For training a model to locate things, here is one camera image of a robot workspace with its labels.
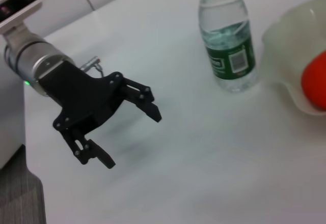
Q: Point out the orange red toy fruit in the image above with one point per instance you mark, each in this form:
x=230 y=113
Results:
x=315 y=81

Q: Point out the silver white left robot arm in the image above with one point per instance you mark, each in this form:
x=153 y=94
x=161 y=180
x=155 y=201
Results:
x=30 y=53

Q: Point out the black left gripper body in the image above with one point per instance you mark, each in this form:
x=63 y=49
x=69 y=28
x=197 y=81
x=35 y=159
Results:
x=84 y=94

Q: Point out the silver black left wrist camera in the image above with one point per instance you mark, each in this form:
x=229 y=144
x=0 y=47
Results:
x=20 y=0

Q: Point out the pale green wavy fruit bowl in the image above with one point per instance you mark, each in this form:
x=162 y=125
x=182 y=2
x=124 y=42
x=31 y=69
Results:
x=285 y=43

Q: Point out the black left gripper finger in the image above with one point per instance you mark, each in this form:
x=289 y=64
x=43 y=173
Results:
x=102 y=155
x=151 y=108

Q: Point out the clear green label water bottle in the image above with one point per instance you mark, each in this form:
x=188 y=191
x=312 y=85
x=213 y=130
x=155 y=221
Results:
x=224 y=30

